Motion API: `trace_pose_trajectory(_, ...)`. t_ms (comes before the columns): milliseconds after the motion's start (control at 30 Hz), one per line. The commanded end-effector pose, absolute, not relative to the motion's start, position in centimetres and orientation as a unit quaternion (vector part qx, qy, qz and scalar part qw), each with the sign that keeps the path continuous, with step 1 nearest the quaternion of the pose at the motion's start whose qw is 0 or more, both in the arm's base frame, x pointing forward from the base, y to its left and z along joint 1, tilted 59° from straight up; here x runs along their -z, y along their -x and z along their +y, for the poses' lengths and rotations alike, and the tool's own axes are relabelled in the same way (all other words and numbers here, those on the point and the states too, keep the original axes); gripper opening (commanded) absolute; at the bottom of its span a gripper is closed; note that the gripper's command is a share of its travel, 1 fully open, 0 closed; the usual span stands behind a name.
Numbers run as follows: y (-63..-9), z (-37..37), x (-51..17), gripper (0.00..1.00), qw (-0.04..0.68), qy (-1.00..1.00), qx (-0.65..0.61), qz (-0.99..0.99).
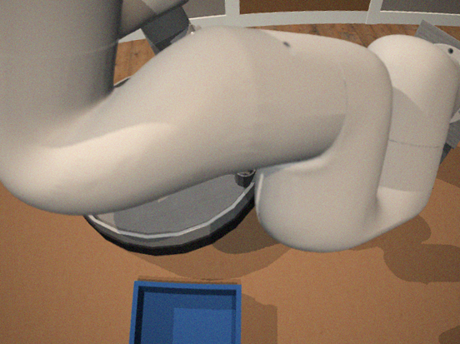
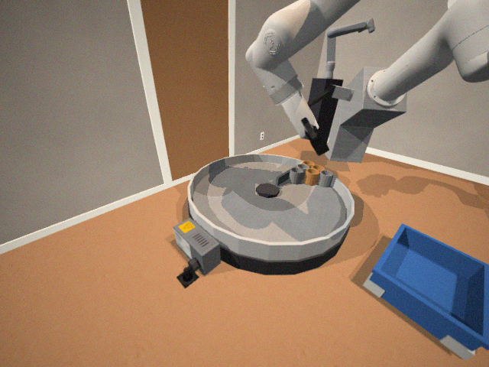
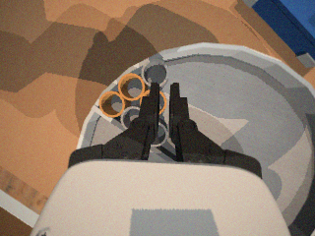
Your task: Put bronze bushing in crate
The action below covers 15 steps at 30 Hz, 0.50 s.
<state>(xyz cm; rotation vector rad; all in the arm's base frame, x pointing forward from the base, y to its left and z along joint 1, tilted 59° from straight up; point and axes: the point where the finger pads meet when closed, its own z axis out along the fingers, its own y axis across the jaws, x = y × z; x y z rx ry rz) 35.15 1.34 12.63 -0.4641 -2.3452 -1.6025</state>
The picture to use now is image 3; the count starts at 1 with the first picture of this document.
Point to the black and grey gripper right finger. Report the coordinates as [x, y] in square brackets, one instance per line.
[193, 146]

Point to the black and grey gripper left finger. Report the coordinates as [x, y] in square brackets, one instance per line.
[133, 143]

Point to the grey metal bushing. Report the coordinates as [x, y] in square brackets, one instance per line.
[151, 64]
[160, 140]
[125, 119]

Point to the bronze bushing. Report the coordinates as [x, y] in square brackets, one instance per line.
[123, 85]
[105, 104]
[148, 92]

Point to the blue shallow tray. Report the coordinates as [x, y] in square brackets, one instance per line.
[293, 21]

